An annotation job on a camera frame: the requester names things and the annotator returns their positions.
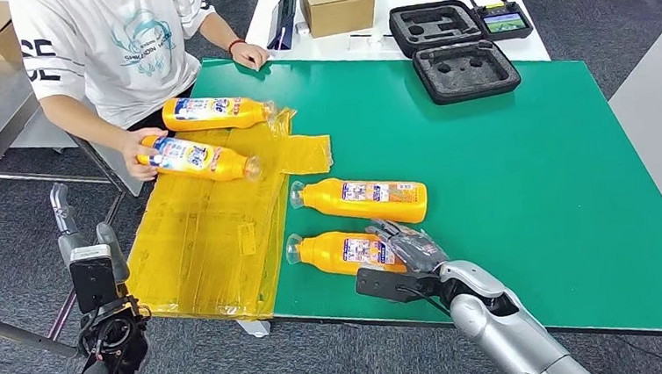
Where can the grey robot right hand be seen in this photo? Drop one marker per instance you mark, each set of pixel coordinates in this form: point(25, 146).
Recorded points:
point(414, 250)

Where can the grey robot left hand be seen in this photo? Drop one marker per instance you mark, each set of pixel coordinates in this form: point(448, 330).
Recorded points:
point(111, 247)

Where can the person's right hand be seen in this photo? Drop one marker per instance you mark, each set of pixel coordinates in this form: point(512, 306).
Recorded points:
point(134, 158)

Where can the person's left hand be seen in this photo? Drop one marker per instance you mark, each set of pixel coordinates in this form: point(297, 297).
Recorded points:
point(252, 55)

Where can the orange detergent bottle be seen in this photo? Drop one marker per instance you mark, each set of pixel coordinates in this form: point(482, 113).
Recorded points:
point(318, 253)
point(210, 123)
point(326, 200)
point(230, 164)

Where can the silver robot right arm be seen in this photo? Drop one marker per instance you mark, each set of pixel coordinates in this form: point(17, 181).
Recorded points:
point(504, 331)

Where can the dark tablet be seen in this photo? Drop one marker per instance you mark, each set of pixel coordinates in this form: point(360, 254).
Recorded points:
point(283, 14)

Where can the small white adapter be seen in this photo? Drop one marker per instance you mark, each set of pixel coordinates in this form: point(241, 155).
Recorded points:
point(302, 28)

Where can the yellow plastic film sheet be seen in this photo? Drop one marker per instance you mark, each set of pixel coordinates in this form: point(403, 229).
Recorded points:
point(207, 247)

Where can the cardboard box with yellow mark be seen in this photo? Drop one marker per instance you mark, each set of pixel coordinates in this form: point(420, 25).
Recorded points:
point(336, 4)

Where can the person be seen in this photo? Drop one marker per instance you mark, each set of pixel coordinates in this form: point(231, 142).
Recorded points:
point(117, 49)

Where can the small clear plastic piece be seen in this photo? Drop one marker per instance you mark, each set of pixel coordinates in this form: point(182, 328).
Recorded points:
point(366, 42)

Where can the white table foot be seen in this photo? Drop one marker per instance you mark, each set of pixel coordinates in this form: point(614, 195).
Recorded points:
point(253, 329)

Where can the black foam-lined case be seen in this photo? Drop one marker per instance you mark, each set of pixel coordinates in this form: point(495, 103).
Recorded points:
point(463, 72)

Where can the black remote controller with screen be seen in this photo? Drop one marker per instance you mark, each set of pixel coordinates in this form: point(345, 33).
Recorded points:
point(503, 22)

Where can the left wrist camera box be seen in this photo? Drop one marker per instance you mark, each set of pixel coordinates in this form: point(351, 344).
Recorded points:
point(93, 281)

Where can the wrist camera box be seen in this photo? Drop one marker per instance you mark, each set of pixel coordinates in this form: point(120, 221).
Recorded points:
point(384, 284)
point(93, 281)

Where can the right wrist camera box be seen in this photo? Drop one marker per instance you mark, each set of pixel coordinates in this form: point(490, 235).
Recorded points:
point(384, 284)

